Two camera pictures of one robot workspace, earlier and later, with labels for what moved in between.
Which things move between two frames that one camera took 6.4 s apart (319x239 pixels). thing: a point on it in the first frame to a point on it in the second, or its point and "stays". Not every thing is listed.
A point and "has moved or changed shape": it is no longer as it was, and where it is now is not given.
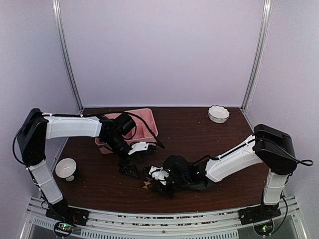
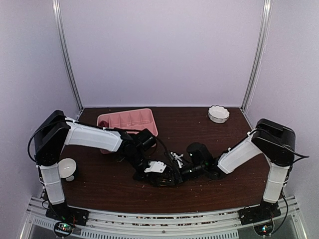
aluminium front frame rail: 287,224 stays
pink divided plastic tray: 145,129 stays
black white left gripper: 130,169 to 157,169
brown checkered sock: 147,184 has moved or changed shape
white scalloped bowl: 218,114 stays
